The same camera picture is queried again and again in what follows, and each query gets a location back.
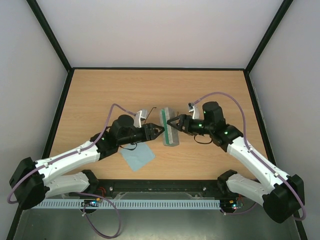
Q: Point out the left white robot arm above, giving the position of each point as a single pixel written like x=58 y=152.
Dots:
x=34 y=181

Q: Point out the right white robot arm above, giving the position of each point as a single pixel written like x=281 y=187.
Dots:
x=280 y=194

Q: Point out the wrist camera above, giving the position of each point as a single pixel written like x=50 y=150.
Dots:
x=193 y=110
x=140 y=116

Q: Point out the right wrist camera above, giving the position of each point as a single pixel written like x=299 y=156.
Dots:
x=193 y=110

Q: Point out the light blue cleaning cloth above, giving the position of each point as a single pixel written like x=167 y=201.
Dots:
x=137 y=157

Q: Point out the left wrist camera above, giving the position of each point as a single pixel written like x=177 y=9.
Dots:
x=140 y=116

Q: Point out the light blue cable duct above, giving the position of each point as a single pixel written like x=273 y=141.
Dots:
x=131 y=204

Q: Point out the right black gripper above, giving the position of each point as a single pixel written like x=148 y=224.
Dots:
x=184 y=123

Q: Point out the grey glasses case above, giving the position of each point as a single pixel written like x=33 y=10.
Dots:
x=170 y=136

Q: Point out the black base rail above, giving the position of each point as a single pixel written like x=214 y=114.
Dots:
x=202 y=188

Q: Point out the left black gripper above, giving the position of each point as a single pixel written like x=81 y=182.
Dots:
x=152 y=135

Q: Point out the dark aviator sunglasses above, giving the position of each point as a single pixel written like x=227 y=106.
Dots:
x=177 y=113

